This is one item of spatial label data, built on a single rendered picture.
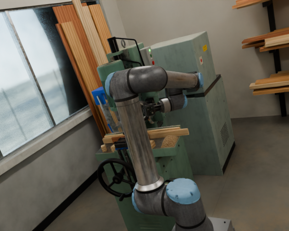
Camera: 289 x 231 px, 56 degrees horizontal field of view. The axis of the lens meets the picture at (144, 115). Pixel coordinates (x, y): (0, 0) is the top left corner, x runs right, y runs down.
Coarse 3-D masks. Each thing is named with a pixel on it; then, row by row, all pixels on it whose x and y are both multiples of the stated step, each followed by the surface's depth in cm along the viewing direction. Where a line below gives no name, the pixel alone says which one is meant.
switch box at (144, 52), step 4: (144, 48) 195; (148, 48) 196; (140, 52) 195; (144, 52) 194; (148, 52) 195; (144, 56) 195; (148, 56) 195; (152, 56) 202; (144, 60) 196; (148, 60) 195; (152, 60) 200; (144, 64) 198; (148, 64) 197; (152, 64) 199
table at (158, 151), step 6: (156, 138) 185; (162, 138) 182; (180, 138) 178; (108, 144) 200; (156, 144) 176; (180, 144) 176; (108, 150) 190; (156, 150) 171; (162, 150) 170; (168, 150) 168; (174, 150) 166; (96, 156) 191; (102, 156) 189; (108, 156) 187; (114, 156) 185; (156, 156) 173; (162, 156) 171
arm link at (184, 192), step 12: (180, 180) 131; (168, 192) 124; (180, 192) 122; (192, 192) 121; (168, 204) 125; (180, 204) 121; (192, 204) 121; (168, 216) 130; (180, 216) 124; (192, 216) 123; (204, 216) 127
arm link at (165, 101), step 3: (162, 99) 170; (165, 99) 170; (162, 102) 168; (165, 102) 168; (168, 102) 168; (165, 105) 168; (168, 105) 168; (165, 108) 168; (168, 108) 169; (165, 111) 170; (168, 111) 171
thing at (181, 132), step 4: (184, 128) 178; (152, 132) 187; (156, 132) 185; (160, 132) 183; (164, 132) 182; (168, 132) 181; (172, 132) 180; (176, 132) 179; (180, 132) 178; (184, 132) 177; (188, 132) 176; (152, 136) 187; (156, 136) 185; (160, 136) 184; (164, 136) 183; (104, 140) 203; (108, 140) 202
